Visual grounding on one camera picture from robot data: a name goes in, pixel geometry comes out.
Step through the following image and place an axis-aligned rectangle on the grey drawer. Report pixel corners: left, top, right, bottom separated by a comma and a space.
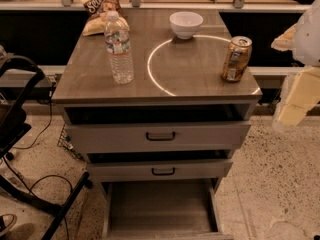
67, 104, 250, 154
87, 150, 232, 182
102, 179, 234, 240

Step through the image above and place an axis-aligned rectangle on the grey three-drawer cabinet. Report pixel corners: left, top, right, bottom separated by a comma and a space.
51, 7, 263, 240

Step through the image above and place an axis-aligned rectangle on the black chair frame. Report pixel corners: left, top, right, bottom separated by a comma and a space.
0, 54, 89, 240

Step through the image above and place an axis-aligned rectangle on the gold soda can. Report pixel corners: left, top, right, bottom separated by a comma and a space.
222, 36, 252, 82

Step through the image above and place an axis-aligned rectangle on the wire basket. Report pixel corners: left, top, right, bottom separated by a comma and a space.
57, 126, 84, 161

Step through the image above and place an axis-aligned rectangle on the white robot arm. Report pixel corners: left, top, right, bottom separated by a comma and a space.
271, 0, 320, 127

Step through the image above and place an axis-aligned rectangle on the black floor cable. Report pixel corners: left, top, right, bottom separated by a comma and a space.
2, 98, 74, 240

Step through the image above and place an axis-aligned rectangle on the brown chip bag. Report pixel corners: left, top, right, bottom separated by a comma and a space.
80, 0, 128, 36

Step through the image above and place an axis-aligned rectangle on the clear plastic water bottle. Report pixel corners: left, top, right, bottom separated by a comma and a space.
104, 11, 134, 84

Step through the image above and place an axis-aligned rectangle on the shoe at bottom left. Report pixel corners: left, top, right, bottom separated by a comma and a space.
0, 214, 17, 237

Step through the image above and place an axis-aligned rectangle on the white ceramic bowl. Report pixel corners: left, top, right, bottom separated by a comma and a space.
169, 11, 203, 39

